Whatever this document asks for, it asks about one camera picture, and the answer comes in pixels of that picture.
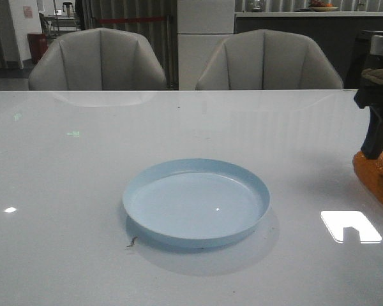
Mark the grey upholstered chair left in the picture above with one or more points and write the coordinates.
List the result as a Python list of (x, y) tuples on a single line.
[(98, 59)]

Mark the grey counter with white top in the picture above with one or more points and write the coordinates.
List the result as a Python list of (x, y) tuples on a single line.
[(335, 31)]

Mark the white cabinet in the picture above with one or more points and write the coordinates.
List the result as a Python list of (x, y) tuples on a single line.
[(200, 25)]

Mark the fruit bowl on counter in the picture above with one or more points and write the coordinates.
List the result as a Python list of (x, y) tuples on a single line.
[(321, 6)]

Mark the light blue round plate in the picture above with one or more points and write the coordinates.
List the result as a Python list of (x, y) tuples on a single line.
[(196, 203)]

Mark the grey upholstered chair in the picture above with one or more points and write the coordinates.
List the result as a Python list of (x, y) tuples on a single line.
[(98, 59), (268, 60)]

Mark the orange plastic corn cob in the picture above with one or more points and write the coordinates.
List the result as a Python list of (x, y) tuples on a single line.
[(370, 173)]

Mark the grey upholstered chair right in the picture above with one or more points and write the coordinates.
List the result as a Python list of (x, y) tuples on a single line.
[(268, 60)]

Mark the beige cushion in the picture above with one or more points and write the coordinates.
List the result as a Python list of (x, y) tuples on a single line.
[(373, 75)]

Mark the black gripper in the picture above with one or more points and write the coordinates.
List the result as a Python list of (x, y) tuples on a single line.
[(371, 96)]

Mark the red trash bin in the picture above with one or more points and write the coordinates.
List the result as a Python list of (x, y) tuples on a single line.
[(37, 45)]

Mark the red barrier belt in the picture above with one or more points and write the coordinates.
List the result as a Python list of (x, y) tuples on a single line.
[(130, 20)]

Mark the pink wall sign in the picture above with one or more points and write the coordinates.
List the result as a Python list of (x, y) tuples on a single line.
[(28, 12)]

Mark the person in dark clothes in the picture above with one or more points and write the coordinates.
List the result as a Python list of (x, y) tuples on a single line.
[(80, 13)]

